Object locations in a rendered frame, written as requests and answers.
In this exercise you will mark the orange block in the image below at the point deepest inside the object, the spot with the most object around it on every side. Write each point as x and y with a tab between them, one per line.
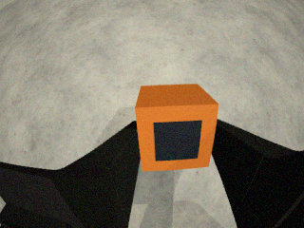
176	125

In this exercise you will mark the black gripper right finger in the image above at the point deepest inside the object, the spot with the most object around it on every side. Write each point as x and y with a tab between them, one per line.
264	181

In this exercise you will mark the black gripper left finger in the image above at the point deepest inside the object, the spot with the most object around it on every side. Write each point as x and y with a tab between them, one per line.
95	191

